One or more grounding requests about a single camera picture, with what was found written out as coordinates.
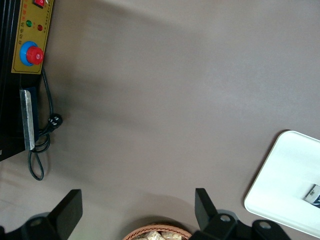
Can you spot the cream plastic tray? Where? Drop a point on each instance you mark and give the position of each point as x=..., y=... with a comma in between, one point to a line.
x=287, y=180

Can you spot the clear wrapped cracker packet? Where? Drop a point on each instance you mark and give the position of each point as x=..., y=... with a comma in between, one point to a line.
x=152, y=236
x=171, y=236

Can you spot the small black carton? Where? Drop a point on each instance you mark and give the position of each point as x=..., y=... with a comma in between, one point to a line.
x=313, y=196

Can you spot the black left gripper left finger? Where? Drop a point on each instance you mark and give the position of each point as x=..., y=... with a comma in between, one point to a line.
x=67, y=212

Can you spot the round wicker basket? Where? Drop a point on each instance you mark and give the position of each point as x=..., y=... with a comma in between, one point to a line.
x=135, y=232

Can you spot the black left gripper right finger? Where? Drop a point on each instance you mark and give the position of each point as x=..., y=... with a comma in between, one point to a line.
x=207, y=217

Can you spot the black control box yellow panel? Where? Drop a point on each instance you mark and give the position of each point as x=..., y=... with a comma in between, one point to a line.
x=10, y=100

